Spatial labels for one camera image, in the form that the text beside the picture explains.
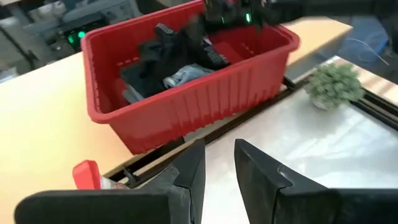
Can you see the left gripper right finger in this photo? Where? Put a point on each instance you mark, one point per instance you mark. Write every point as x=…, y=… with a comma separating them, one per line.
x=295, y=202

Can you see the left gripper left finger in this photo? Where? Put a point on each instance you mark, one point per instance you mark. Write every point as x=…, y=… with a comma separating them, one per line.
x=140, y=207

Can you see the black garment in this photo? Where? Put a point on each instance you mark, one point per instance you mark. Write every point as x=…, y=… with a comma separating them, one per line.
x=183, y=49

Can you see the light blue jeans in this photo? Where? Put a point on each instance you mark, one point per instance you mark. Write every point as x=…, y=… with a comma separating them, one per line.
x=186, y=74

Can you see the dark blue jeans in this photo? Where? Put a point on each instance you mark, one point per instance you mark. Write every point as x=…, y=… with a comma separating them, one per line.
x=143, y=79

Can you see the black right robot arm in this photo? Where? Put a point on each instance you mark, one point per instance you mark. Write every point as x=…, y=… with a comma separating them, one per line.
x=326, y=9

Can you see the red plastic bin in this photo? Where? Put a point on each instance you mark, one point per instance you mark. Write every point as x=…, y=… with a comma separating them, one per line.
x=202, y=109

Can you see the clear spray bottle red trigger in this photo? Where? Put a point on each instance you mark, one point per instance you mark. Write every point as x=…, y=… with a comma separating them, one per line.
x=90, y=175

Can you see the large light wooden table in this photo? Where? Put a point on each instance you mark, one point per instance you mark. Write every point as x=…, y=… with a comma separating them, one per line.
x=46, y=124

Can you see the black device with green lights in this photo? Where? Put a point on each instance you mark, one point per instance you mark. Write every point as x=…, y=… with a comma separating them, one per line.
x=77, y=31

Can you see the black aluminium frame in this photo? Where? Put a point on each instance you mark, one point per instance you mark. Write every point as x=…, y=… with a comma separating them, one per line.
x=248, y=115

